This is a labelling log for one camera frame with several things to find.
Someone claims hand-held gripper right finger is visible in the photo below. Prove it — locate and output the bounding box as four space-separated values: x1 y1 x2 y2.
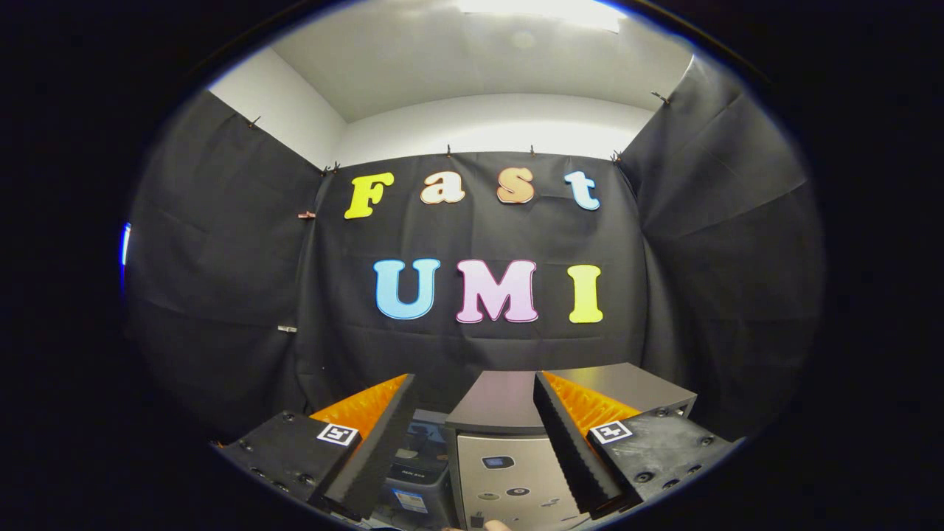
532 371 738 518

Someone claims black backdrop cloth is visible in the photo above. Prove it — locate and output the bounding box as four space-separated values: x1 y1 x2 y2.
122 55 825 443

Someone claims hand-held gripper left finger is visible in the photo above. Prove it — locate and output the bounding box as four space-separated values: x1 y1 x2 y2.
219 373 417 522

